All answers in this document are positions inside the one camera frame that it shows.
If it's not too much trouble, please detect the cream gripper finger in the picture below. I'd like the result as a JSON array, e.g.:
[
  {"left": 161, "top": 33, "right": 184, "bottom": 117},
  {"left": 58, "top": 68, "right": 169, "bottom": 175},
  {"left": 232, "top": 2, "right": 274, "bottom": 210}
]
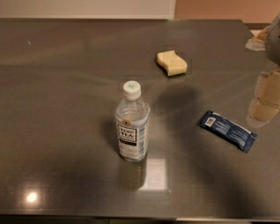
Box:
[
  {"left": 246, "top": 67, "right": 280, "bottom": 128},
  {"left": 245, "top": 27, "right": 269, "bottom": 51}
]

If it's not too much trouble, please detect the blue rxbar wrapper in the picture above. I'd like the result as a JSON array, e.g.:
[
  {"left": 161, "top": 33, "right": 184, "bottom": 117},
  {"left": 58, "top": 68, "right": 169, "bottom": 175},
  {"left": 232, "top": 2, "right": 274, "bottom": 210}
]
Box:
[{"left": 200, "top": 110, "right": 258, "bottom": 153}]

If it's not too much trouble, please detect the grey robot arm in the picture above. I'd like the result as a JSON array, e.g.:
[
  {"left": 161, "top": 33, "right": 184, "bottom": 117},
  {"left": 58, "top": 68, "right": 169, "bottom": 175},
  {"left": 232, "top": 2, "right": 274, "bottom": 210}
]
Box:
[{"left": 245, "top": 12, "right": 280, "bottom": 128}]

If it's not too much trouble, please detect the clear plastic water bottle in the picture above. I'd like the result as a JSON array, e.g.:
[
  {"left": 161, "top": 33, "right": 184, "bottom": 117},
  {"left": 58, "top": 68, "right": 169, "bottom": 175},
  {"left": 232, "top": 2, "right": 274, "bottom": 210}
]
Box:
[{"left": 115, "top": 80, "right": 150, "bottom": 162}]

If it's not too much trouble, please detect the yellow sponge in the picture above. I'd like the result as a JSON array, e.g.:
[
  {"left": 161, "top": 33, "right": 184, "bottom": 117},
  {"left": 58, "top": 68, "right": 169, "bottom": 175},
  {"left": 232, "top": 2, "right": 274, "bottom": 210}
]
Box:
[{"left": 157, "top": 50, "right": 188, "bottom": 77}]

